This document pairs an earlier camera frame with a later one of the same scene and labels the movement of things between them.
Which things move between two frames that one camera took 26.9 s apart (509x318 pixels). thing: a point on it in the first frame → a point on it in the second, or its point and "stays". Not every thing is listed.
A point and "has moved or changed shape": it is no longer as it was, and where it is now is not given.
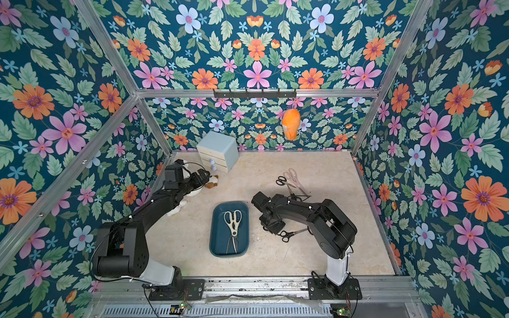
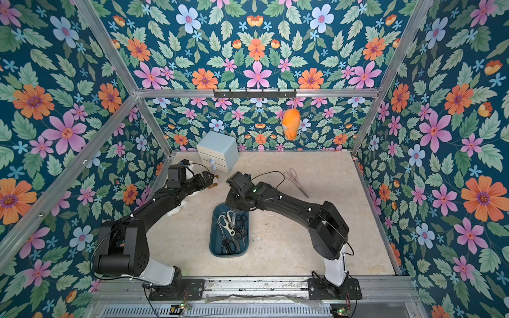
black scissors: x=282 y=181 → x=240 y=224
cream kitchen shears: x=233 y=221 has moved or changed shape
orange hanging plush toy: x=291 y=124 stays
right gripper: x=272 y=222 → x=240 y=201
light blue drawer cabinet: x=219 y=152 stays
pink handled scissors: x=292 y=174 stays
